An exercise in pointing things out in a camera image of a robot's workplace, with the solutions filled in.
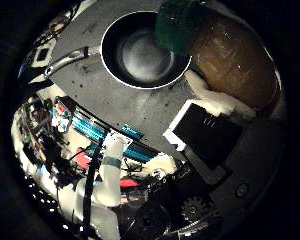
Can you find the orange juice bottle green cap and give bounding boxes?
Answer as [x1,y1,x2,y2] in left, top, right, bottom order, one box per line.
[154,0,282,112]

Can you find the long teal blue strip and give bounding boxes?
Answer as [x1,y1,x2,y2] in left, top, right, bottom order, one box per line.
[122,142,158,164]

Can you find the small teal blue label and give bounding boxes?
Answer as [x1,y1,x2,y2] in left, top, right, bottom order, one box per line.
[120,123,145,141]

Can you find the flat red object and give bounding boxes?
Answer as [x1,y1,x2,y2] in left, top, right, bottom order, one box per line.
[118,178,141,189]

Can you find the black saucepan with white rim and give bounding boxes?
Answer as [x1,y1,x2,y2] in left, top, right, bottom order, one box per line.
[44,10,193,91]

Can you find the teal boxes on shelf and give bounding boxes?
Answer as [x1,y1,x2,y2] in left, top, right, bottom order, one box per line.
[70,110,108,142]

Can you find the black upright pole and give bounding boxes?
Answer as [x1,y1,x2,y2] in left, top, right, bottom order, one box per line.
[82,145,102,236]

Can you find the colourful printed box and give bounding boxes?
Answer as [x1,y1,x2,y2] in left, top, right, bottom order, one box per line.
[50,100,73,133]

